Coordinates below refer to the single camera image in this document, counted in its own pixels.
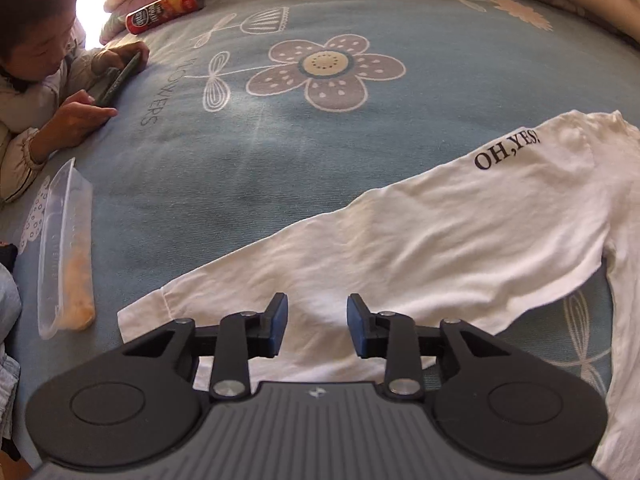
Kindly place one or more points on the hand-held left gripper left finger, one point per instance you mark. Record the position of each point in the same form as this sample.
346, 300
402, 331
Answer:
279, 322

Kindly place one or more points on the blue floral bed sheet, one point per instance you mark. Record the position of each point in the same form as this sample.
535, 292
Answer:
300, 160

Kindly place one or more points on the grey-blue cloth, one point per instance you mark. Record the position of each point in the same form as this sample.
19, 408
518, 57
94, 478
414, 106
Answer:
7, 360

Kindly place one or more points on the clear plastic food container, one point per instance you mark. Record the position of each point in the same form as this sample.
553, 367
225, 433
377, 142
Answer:
65, 260

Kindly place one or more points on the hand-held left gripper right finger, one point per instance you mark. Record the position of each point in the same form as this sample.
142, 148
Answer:
357, 325

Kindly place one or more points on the white long-sleeve shirt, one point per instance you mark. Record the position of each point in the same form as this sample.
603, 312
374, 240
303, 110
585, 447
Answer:
425, 240

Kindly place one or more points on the red snack can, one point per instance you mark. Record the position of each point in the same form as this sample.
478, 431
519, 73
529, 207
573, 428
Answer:
165, 7

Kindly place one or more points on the dark phone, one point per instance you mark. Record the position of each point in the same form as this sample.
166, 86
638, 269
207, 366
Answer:
117, 82

